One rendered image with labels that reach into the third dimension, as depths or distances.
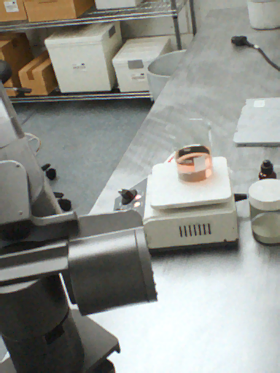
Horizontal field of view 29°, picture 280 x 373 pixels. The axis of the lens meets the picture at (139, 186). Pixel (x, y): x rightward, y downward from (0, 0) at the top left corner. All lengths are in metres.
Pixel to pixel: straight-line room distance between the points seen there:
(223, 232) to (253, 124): 0.38
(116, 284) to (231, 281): 0.41
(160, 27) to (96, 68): 0.49
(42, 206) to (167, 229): 0.40
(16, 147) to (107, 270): 0.13
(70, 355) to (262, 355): 0.30
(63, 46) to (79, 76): 0.19
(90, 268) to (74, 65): 2.77
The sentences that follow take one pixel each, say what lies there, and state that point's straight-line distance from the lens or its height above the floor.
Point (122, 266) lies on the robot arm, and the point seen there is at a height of 1.03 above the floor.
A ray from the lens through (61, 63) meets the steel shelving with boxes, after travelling 3.16.
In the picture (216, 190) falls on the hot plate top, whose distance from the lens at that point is 0.80.
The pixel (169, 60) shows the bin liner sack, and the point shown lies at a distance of 2.65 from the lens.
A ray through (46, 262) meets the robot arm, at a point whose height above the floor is 1.04.
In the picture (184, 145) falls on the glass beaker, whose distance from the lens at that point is 0.78.
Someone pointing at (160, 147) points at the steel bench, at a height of 0.75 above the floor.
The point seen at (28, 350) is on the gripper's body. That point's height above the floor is 0.98.
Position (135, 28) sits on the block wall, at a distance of 3.37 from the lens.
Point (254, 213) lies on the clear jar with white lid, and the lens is 0.81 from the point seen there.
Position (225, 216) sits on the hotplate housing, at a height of 0.81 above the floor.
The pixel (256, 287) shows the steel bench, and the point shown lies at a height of 0.75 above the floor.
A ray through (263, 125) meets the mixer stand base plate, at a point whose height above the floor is 0.76.
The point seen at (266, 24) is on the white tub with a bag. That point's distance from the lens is 1.72.
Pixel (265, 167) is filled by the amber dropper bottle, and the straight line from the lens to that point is 0.90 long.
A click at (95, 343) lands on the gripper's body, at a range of 0.48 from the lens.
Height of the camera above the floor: 1.28
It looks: 32 degrees down
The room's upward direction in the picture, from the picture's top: 12 degrees counter-clockwise
